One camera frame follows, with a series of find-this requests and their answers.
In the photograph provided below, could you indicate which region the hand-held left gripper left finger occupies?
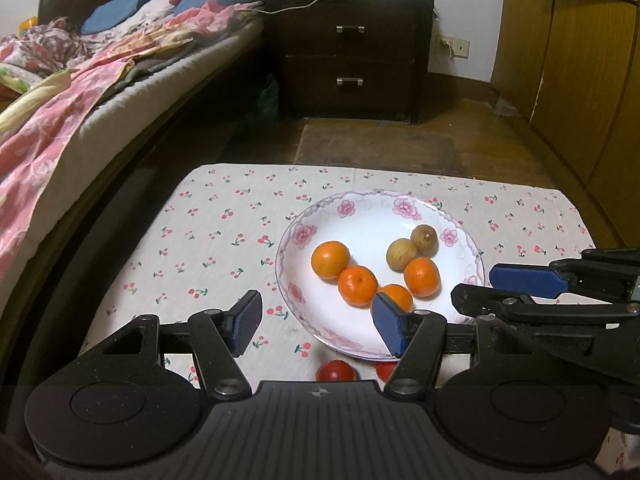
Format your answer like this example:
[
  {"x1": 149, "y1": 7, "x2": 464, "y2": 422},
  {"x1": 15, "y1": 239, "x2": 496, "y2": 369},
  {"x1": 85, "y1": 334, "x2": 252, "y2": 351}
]
[{"x1": 85, "y1": 290, "x2": 264, "y2": 402}]

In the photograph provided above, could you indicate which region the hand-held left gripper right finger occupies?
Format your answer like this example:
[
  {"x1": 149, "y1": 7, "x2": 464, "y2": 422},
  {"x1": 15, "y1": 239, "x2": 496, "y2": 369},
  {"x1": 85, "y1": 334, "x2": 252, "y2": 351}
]
[{"x1": 372, "y1": 292, "x2": 501, "y2": 402}]

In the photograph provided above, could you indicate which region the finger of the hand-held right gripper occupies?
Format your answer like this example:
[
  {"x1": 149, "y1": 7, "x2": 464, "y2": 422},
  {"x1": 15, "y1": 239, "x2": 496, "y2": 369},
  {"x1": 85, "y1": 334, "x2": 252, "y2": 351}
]
[
  {"x1": 489, "y1": 247, "x2": 640, "y2": 306},
  {"x1": 450, "y1": 282, "x2": 640, "y2": 333}
]

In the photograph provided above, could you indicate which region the orange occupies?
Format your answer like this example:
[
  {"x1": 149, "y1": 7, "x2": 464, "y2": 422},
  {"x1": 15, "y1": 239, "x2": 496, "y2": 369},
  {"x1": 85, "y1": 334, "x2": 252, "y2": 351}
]
[
  {"x1": 338, "y1": 265, "x2": 379, "y2": 307},
  {"x1": 311, "y1": 240, "x2": 351, "y2": 281},
  {"x1": 379, "y1": 283, "x2": 414, "y2": 314},
  {"x1": 403, "y1": 257, "x2": 441, "y2": 298}
]

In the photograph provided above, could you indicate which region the yellow-brown longan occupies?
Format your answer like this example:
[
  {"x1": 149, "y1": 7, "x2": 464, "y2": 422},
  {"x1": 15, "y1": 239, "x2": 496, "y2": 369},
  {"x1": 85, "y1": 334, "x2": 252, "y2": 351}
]
[
  {"x1": 410, "y1": 224, "x2": 439, "y2": 259},
  {"x1": 385, "y1": 238, "x2": 418, "y2": 272}
]

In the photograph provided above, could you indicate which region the white floral rim plate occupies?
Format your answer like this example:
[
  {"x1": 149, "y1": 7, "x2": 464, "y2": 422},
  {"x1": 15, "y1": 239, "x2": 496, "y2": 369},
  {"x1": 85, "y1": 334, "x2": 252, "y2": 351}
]
[{"x1": 275, "y1": 189, "x2": 485, "y2": 362}]

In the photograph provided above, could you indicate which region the cherry print tablecloth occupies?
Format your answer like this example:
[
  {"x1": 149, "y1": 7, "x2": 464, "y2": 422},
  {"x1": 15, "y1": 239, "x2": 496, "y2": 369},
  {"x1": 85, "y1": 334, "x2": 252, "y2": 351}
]
[{"x1": 82, "y1": 162, "x2": 640, "y2": 476}]

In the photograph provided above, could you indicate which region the yellow wooden wardrobe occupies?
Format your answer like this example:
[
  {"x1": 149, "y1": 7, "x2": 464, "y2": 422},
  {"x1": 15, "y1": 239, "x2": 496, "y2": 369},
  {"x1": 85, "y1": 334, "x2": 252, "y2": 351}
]
[{"x1": 490, "y1": 0, "x2": 640, "y2": 248}]

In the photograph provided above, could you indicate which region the bed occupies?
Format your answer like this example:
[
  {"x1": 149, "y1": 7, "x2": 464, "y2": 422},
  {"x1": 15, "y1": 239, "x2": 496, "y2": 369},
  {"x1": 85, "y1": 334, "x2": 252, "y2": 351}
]
[{"x1": 0, "y1": 0, "x2": 273, "y2": 341}]

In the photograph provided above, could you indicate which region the dark wooden nightstand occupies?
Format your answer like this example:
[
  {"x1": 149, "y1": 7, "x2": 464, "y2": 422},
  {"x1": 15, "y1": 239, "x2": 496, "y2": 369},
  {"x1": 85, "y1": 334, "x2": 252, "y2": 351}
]
[{"x1": 262, "y1": 0, "x2": 435, "y2": 126}]

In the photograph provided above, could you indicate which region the pink floral blanket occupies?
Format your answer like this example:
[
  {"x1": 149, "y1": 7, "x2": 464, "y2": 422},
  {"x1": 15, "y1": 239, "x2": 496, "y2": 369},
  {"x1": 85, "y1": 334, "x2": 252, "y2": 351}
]
[{"x1": 0, "y1": 0, "x2": 266, "y2": 281}]

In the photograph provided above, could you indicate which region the yellow-green cloth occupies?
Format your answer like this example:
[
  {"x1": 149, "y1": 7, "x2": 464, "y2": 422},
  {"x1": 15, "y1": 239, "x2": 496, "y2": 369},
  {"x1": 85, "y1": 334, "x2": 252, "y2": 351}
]
[{"x1": 0, "y1": 62, "x2": 76, "y2": 133}]

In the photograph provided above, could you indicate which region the white floral pillow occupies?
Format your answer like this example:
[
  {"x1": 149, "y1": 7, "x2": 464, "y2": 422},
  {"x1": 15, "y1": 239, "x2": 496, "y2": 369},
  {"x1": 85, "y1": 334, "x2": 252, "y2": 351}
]
[{"x1": 82, "y1": 0, "x2": 193, "y2": 43}]

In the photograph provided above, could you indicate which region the dark floral cloth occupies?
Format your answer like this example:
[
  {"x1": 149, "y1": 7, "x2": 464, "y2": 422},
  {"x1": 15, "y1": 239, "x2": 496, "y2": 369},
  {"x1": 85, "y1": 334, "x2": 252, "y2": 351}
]
[{"x1": 17, "y1": 16, "x2": 98, "y2": 70}]

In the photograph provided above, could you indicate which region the wall outlet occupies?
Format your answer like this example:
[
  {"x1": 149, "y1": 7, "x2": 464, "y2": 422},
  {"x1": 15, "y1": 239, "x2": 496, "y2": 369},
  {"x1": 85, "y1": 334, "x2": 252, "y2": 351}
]
[{"x1": 437, "y1": 35, "x2": 471, "y2": 59}]

